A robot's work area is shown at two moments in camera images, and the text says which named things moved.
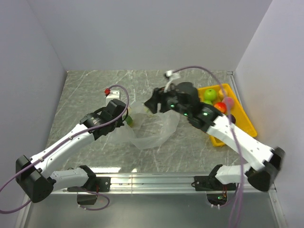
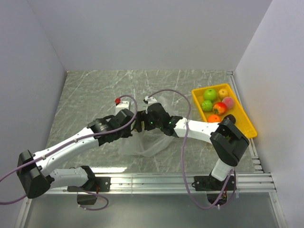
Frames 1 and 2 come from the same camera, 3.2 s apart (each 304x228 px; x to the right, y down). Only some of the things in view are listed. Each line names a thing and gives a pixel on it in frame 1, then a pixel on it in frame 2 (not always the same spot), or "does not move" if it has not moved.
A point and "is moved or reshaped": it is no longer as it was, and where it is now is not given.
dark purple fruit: x=232 y=118 does not move
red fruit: x=221 y=106 does not move
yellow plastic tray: x=240 y=117 does not move
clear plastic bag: x=144 y=131 is moved or reshaped
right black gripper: x=159 y=94 → x=141 y=118
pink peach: x=229 y=101 does not move
